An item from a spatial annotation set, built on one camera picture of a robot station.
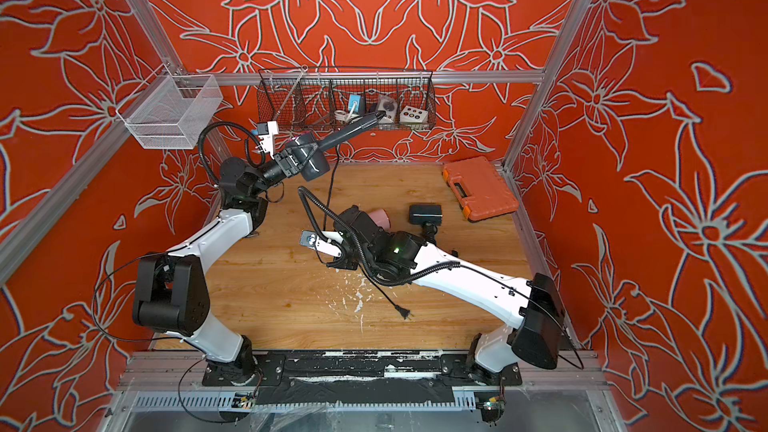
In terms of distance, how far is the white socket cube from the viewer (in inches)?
37.1

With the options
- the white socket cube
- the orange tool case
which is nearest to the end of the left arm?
the white socket cube

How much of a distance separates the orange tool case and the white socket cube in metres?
0.28

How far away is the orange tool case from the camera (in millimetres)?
1020

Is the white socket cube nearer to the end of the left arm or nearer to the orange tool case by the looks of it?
the orange tool case
